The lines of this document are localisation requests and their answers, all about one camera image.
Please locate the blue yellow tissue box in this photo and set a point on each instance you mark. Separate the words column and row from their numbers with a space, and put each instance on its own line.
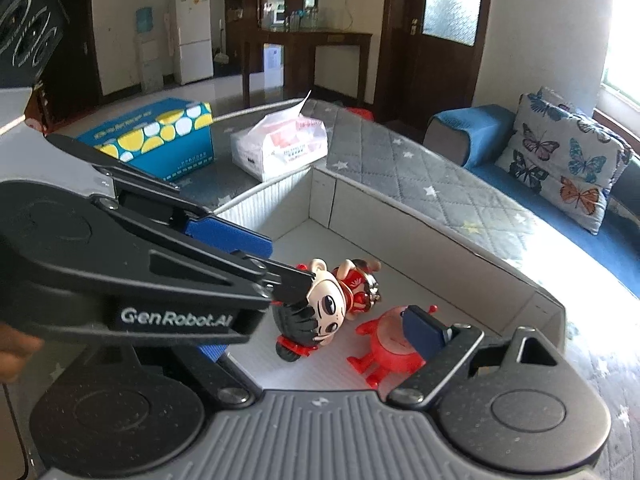
column 150, row 135

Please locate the large window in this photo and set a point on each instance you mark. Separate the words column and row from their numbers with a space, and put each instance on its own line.
column 625, row 35

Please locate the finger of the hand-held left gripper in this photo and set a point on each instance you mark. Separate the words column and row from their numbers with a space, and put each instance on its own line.
column 290, row 282
column 225, row 235

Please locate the black-haired red dress doll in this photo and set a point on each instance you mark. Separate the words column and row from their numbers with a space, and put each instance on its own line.
column 320, row 310

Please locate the grey cardboard box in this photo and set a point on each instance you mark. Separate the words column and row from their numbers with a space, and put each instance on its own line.
column 425, row 240

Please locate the person's left hand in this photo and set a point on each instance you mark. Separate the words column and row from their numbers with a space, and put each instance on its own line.
column 12, row 355

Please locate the row of glass jars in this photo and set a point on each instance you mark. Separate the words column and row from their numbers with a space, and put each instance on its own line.
column 310, row 20

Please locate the dark wooden console table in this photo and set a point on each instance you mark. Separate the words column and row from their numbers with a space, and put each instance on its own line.
column 310, row 37

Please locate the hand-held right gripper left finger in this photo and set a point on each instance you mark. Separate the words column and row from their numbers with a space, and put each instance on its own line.
column 212, row 352

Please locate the white refrigerator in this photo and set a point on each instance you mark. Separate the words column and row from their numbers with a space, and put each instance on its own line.
column 192, row 35

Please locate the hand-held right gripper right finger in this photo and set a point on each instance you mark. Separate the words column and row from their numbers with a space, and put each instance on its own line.
column 422, row 330

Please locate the butterfly print pillow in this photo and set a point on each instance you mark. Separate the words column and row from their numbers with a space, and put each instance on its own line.
column 555, row 155

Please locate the blue sofa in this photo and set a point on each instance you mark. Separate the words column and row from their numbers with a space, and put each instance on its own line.
column 480, row 130

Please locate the white water dispenser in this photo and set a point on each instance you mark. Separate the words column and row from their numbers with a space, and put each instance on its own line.
column 147, row 60

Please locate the white blue carton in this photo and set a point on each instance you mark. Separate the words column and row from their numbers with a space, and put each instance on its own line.
column 274, row 65

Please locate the dark plain wooden door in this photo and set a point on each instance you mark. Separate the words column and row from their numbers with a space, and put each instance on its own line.
column 75, row 50

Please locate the white pink tissue pack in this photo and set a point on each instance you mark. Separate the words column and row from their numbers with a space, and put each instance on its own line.
column 280, row 147

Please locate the red stool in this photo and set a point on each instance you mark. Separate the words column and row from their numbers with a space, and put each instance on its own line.
column 360, row 112

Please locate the dark wooden glass door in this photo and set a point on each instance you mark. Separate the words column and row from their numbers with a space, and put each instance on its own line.
column 452, row 0

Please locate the red round toy figure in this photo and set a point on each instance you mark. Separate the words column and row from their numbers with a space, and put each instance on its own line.
column 385, row 340

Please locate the grey star-quilted desktop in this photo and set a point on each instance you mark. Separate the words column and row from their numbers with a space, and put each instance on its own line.
column 450, row 180

